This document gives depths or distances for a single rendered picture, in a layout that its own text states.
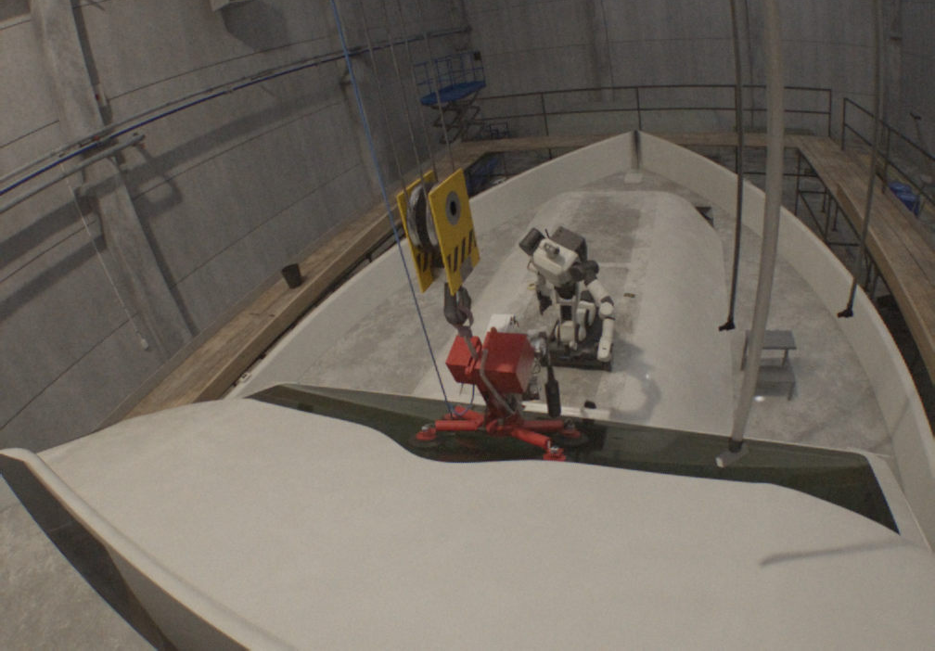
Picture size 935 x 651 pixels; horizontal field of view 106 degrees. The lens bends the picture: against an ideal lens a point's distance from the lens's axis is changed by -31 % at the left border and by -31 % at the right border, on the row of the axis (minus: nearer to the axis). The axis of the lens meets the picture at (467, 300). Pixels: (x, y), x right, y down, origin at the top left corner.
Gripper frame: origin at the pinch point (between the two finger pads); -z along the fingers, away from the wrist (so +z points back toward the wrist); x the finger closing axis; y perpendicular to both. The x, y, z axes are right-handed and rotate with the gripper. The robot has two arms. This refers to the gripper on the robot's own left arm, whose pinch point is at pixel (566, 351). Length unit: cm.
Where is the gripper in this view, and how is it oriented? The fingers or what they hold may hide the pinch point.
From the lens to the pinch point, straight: 300.0
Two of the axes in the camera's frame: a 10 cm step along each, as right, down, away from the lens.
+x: 3.1, -7.6, 5.8
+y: -2.9, -6.5, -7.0
